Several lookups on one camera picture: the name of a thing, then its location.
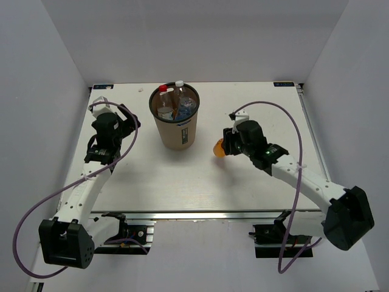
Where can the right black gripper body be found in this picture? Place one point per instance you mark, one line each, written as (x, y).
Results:
(233, 145)

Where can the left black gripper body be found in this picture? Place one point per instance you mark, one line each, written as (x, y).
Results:
(125, 127)

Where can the orange juice bottle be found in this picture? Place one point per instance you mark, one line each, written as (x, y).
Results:
(218, 149)

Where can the red label water bottle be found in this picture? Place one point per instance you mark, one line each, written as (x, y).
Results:
(165, 108)

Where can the blue label water bottle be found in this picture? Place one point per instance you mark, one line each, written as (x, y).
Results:
(180, 91)
(185, 108)

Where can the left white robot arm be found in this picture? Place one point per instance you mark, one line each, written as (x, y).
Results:
(71, 237)

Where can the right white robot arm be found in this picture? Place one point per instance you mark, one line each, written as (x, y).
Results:
(344, 216)

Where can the brown bin with black rim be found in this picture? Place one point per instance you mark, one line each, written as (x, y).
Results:
(176, 134)

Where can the left blue corner marker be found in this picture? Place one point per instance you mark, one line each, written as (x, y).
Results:
(102, 86)

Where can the blue corner marker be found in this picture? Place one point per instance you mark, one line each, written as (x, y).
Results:
(284, 84)
(102, 86)

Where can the right blue corner marker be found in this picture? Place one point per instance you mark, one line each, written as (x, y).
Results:
(284, 84)

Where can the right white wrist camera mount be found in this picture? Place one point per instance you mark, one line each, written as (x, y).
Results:
(238, 118)

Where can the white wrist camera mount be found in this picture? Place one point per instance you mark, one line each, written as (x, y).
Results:
(101, 110)
(238, 118)

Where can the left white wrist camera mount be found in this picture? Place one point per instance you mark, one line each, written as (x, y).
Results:
(101, 110)

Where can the aluminium table frame rail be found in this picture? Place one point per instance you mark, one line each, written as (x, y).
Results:
(240, 215)

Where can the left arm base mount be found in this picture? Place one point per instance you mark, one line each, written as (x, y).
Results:
(130, 235)

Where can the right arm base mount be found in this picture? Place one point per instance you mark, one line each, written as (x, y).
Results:
(268, 232)

